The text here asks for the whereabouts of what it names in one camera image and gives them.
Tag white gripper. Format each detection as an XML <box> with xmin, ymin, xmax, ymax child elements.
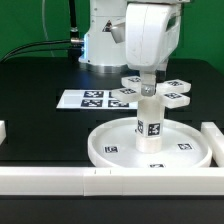
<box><xmin>125</xmin><ymin>3</ymin><xmax>181</xmax><ymax>97</ymax></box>

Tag white cross-shaped table base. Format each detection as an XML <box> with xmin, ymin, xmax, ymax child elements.
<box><xmin>111</xmin><ymin>76</ymin><xmax>191</xmax><ymax>109</ymax></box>

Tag white round table top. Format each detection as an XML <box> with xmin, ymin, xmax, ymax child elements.
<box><xmin>88</xmin><ymin>117</ymin><xmax>212</xmax><ymax>168</ymax></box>

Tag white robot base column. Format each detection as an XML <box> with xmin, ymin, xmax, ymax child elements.
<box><xmin>79</xmin><ymin>0</ymin><xmax>127</xmax><ymax>73</ymax></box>

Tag white marker sheet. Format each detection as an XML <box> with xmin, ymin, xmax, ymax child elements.
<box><xmin>57</xmin><ymin>90</ymin><xmax>137</xmax><ymax>110</ymax></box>

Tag white right fence bar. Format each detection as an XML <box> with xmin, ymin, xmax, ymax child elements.
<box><xmin>201</xmin><ymin>122</ymin><xmax>224</xmax><ymax>168</ymax></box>

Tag white fence bar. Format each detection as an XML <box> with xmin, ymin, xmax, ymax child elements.
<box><xmin>0</xmin><ymin>120</ymin><xmax>6</xmax><ymax>145</ymax></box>
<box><xmin>201</xmin><ymin>122</ymin><xmax>224</xmax><ymax>168</ymax></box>
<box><xmin>0</xmin><ymin>167</ymin><xmax>224</xmax><ymax>196</ymax></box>

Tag white left fence bar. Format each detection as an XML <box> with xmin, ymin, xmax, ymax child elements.
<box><xmin>0</xmin><ymin>120</ymin><xmax>6</xmax><ymax>145</ymax></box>

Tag white front fence bar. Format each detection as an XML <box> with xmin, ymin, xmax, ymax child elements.
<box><xmin>0</xmin><ymin>167</ymin><xmax>224</xmax><ymax>196</ymax></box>

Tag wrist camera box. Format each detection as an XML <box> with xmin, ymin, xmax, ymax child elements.
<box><xmin>111</xmin><ymin>21</ymin><xmax>125</xmax><ymax>43</ymax></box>

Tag black cables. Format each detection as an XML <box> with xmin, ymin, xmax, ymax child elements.
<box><xmin>0</xmin><ymin>0</ymin><xmax>84</xmax><ymax>64</ymax></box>

